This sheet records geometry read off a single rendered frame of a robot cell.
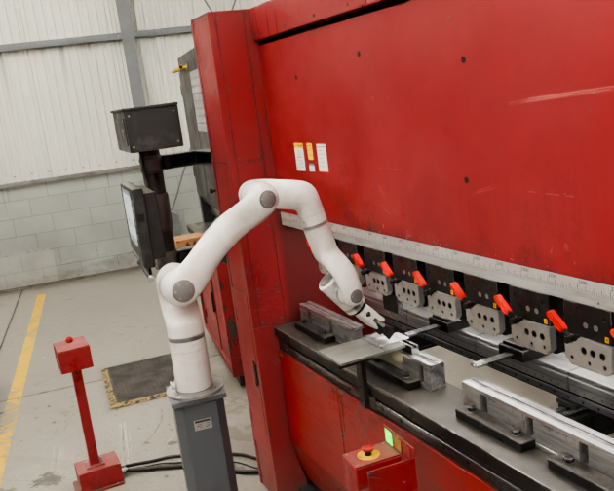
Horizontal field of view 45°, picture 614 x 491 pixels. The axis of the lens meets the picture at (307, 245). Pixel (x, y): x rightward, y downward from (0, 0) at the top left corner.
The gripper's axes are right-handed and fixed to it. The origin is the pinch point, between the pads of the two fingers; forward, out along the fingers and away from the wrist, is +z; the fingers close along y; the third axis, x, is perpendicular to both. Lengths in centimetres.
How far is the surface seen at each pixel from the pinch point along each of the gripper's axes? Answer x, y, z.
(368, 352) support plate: 10.3, -6.0, -3.9
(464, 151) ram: -44, -55, -50
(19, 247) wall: 96, 731, -12
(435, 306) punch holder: -11.0, -34.0, -12.5
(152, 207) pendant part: 10, 102, -70
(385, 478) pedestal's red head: 41, -47, 0
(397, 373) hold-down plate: 9.8, -9.2, 8.9
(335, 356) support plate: 18.4, -0.9, -10.7
